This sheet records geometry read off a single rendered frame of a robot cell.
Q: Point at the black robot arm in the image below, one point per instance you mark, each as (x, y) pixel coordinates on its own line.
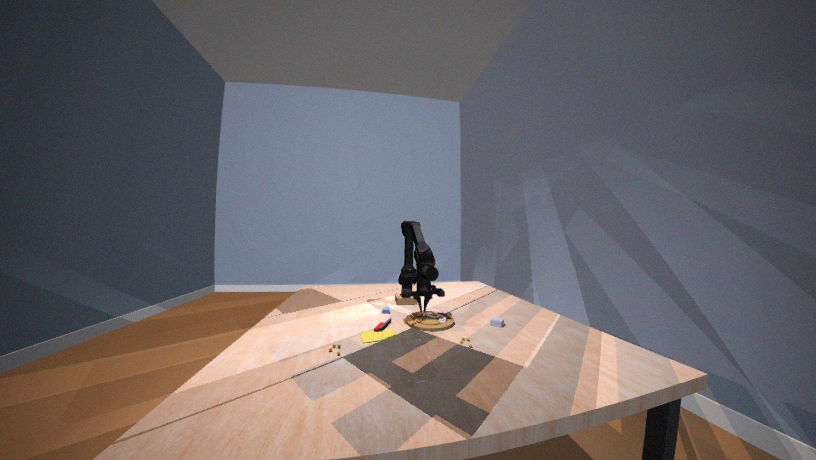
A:
(422, 254)

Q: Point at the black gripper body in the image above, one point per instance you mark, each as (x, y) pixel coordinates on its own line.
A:
(406, 293)

